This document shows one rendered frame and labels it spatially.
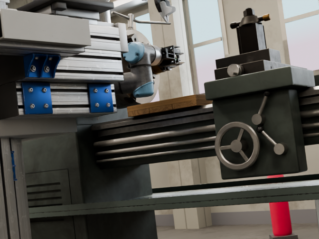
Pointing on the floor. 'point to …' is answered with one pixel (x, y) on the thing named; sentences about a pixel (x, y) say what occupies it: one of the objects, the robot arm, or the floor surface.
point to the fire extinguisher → (281, 219)
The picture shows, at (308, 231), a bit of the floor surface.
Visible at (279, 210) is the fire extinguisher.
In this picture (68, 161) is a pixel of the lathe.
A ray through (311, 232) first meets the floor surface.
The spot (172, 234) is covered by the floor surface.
